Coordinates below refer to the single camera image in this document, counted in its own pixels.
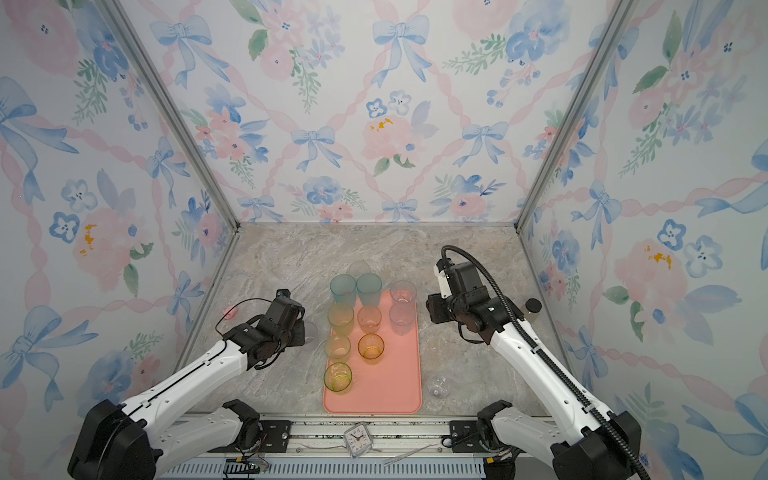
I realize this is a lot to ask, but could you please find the pink toy pig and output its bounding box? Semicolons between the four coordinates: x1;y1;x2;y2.
224;306;238;320

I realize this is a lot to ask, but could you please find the clear glass cup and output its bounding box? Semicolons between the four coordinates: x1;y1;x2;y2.
389;302;417;336
304;321;318;346

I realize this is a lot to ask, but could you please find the small clear glass back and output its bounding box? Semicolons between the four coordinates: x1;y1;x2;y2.
347;260;372;278

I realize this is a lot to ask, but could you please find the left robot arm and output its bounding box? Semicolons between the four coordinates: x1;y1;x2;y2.
67;289;305;479

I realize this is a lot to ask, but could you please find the clear textured cup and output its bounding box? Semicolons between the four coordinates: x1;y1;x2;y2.
389;280;417;305

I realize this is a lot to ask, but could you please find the clear plastic stick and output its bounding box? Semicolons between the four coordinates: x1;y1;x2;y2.
383;443;439;465

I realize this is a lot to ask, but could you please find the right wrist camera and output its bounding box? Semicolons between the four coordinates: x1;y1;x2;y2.
434;258;454;299

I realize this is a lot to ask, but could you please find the yellow-green textured cup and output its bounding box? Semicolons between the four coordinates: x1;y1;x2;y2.
327;303;355;336

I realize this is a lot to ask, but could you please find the pink plastic tray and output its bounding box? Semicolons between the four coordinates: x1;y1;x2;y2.
323;291;422;416

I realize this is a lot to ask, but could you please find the green glass cup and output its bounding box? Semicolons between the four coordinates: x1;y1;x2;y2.
323;362;353;393

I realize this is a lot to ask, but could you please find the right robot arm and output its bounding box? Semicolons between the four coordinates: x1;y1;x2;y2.
426;259;649;479

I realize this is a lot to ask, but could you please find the yellow glass cup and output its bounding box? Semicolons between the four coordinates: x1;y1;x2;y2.
357;333;385;365

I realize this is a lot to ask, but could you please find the black corrugated cable conduit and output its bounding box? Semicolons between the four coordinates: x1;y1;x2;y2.
440;244;652;480

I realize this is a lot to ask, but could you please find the orange textured cup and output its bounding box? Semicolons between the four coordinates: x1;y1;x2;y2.
357;305;382;334

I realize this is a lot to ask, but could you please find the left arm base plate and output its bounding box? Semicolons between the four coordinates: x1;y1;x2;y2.
210;420;292;454

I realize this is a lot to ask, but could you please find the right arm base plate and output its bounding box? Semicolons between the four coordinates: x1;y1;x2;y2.
440;420;524;456

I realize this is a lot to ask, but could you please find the small clear glass front right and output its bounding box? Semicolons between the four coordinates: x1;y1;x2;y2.
426;376;452;400

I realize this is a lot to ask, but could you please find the jar with black lid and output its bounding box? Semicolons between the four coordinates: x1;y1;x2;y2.
525;298;543;317

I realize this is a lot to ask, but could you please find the small white clock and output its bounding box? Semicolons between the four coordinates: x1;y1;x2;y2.
343;423;373;458

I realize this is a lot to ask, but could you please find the aluminium rail frame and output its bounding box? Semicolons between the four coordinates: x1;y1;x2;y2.
125;412;625;480

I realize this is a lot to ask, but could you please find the light green textured cup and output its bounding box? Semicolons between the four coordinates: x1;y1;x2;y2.
324;334;351;363

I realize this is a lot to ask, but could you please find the small clear glass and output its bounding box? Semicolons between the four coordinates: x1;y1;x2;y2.
426;376;452;400
347;260;372;278

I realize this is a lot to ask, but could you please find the tall teal textured cup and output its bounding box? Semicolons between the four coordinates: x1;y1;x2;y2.
330;274;357;308

